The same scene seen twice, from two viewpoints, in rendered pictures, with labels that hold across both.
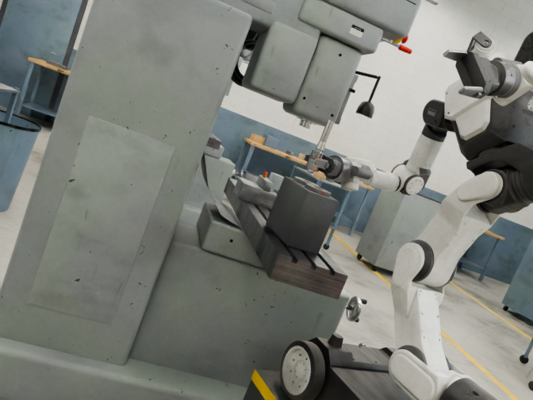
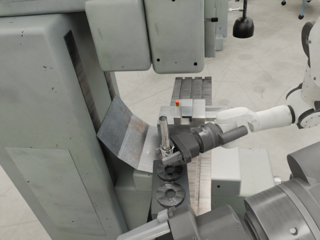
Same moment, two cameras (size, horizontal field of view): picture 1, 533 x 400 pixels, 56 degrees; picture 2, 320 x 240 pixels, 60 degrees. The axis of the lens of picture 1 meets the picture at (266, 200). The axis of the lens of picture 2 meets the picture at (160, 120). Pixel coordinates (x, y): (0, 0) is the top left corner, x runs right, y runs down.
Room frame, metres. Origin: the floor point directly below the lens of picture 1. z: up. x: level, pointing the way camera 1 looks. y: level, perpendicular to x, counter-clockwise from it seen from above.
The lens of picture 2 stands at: (1.17, -0.40, 1.83)
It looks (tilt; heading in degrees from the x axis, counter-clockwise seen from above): 39 degrees down; 28
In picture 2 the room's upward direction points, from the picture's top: 8 degrees counter-clockwise
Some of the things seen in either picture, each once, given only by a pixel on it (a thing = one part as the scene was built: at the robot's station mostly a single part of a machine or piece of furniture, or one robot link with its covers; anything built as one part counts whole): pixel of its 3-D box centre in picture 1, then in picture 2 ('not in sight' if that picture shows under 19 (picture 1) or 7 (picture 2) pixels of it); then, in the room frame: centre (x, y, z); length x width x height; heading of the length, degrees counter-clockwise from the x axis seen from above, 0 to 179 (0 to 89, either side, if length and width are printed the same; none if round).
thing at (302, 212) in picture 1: (301, 212); (172, 199); (1.69, -0.12, 1.01); 0.22 x 0.12 x 0.20; 23
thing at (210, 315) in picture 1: (233, 318); (195, 200); (2.10, -0.06, 0.41); 0.81 x 0.32 x 0.60; 105
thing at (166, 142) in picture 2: (324, 136); (165, 132); (1.74, -0.11, 1.27); 0.03 x 0.03 x 0.11
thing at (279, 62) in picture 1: (278, 63); (126, 25); (2.04, 0.16, 1.47); 0.24 x 0.19 x 0.26; 15
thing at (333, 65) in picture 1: (320, 82); (177, 23); (2.09, -0.03, 1.47); 0.21 x 0.19 x 0.32; 15
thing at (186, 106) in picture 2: (275, 181); (187, 107); (2.19, -0.01, 1.02); 0.06 x 0.05 x 0.06; 15
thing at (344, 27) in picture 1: (331, 28); not in sight; (2.08, 0.01, 1.68); 0.34 x 0.24 x 0.10; 105
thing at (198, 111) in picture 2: not in sight; (198, 111); (2.21, -0.06, 1.00); 0.15 x 0.06 x 0.04; 15
